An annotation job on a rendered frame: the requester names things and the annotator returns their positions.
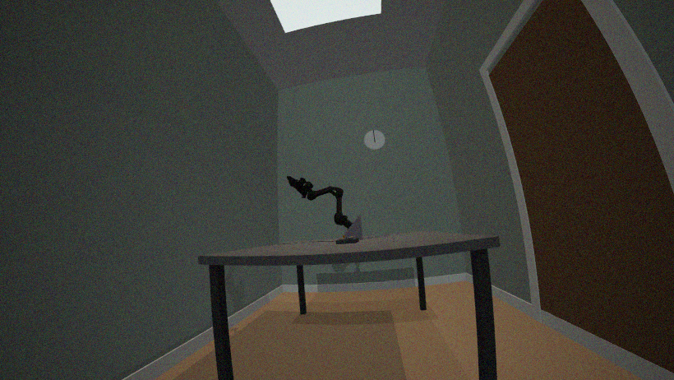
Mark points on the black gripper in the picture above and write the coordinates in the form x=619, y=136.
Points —
x=295, y=183

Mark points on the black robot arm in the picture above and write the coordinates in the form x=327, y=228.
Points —
x=340, y=219

